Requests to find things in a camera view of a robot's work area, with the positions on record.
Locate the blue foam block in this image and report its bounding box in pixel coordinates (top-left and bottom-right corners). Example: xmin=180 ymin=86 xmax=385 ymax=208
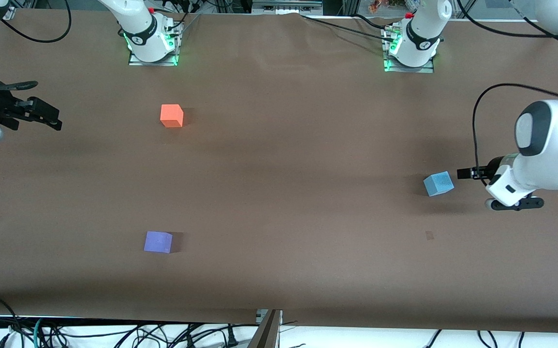
xmin=423 ymin=171 xmax=455 ymax=197

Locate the orange foam block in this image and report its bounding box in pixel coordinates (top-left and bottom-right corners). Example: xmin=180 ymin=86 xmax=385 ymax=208
xmin=160 ymin=104 xmax=184 ymax=128

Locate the purple foam block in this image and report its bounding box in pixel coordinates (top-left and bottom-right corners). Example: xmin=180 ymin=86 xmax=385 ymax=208
xmin=144 ymin=231 xmax=174 ymax=254

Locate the brown table cover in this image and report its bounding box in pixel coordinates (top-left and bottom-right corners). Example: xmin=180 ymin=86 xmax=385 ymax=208
xmin=0 ymin=9 xmax=558 ymax=334

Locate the silver rack device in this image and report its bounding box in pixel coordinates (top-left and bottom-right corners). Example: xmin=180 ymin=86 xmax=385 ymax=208
xmin=252 ymin=0 xmax=324 ymax=15

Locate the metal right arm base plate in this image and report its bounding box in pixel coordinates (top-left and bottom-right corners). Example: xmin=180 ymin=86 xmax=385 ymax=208
xmin=128 ymin=19 xmax=180 ymax=66

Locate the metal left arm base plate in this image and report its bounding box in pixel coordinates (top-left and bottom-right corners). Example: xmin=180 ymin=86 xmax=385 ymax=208
xmin=383 ymin=25 xmax=435 ymax=73

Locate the thin gray base cable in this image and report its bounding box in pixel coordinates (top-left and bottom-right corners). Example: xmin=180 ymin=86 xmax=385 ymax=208
xmin=175 ymin=14 xmax=202 ymax=40

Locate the short black table cable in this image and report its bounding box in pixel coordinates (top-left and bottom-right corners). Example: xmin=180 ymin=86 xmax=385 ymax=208
xmin=352 ymin=14 xmax=396 ymax=29

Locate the long black table cable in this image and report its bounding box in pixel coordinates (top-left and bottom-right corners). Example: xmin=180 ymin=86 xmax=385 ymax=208
xmin=301 ymin=14 xmax=390 ymax=38

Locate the teal floor cable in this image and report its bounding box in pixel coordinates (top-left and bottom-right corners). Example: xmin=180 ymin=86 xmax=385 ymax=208
xmin=32 ymin=318 xmax=45 ymax=348

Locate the aluminium profile post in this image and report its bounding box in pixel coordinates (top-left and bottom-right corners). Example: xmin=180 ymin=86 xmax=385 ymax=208
xmin=247 ymin=309 xmax=283 ymax=348

